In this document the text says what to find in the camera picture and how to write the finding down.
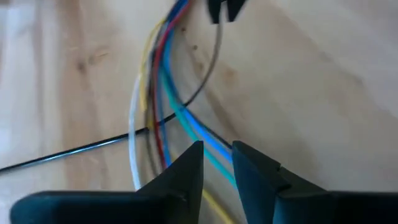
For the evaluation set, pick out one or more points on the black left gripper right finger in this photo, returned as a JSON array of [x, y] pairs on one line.
[[264, 193]]

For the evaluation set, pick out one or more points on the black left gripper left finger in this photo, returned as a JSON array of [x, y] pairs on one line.
[[174, 193]]

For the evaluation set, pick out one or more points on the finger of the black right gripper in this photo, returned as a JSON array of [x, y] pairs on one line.
[[233, 7], [215, 11]]

